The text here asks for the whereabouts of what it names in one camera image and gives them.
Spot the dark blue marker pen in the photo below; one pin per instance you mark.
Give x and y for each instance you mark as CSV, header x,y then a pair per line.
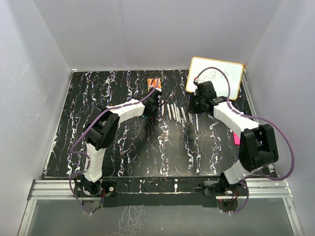
x,y
196,123

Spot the aluminium rail frame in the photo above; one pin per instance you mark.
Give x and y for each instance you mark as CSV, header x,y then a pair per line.
x,y
160,206

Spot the black base frame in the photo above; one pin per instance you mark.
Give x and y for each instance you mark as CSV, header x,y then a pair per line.
x,y
154,191

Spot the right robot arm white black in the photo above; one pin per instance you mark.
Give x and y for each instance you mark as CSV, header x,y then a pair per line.
x,y
257,148

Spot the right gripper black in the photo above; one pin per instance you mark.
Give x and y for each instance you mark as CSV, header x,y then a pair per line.
x,y
192,109

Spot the dark green marker pen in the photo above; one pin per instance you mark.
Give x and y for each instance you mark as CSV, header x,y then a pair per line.
x,y
178,115

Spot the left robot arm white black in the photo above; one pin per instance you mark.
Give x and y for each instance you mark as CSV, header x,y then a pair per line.
x,y
103,132

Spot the magenta object at edge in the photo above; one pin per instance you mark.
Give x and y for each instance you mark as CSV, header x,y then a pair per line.
x,y
236,139

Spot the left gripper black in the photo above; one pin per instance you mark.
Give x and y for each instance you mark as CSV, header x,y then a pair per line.
x,y
154,114

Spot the white board orange frame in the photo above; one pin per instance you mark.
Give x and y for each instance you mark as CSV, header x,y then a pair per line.
x,y
225,76

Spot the light blue marker pen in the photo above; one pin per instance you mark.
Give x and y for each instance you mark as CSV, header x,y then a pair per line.
x,y
173,112

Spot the light green marker pen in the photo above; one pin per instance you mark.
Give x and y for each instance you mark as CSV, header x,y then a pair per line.
x,y
176,114

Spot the yellow marker pen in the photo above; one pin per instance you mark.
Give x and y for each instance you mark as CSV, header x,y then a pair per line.
x,y
162,108

